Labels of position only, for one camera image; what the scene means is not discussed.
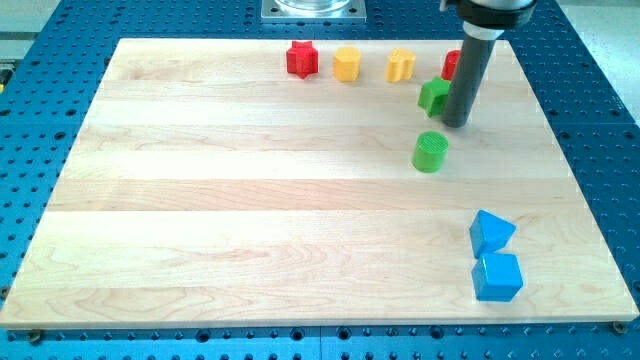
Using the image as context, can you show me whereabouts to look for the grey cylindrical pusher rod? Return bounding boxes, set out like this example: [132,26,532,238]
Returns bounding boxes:
[441,22,503,128]

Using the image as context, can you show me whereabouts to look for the green star block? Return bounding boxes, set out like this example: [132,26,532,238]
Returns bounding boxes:
[418,76,451,117]

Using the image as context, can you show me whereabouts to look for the yellow hexagon block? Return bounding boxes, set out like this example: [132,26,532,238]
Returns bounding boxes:
[333,46,361,82]

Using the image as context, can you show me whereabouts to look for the red star block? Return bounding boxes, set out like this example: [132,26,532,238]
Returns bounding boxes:
[286,41,319,79]

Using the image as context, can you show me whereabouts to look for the red cylinder block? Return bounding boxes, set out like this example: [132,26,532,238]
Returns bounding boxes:
[441,50,461,81]

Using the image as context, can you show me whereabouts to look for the yellow heart block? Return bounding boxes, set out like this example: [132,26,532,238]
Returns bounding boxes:
[385,48,416,83]

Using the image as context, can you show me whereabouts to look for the green cylinder block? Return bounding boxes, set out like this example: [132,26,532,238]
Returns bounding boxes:
[412,131,449,173]

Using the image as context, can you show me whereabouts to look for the blue triangle block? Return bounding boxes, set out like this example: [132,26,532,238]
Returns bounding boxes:
[469,210,516,258]

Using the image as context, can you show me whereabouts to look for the blue cube block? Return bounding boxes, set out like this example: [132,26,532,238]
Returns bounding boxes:
[471,253,523,302]

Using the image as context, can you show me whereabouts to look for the wooden board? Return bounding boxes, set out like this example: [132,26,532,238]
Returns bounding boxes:
[1,38,638,330]

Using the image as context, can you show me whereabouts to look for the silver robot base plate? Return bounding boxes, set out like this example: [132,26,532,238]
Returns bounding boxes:
[261,0,367,23]

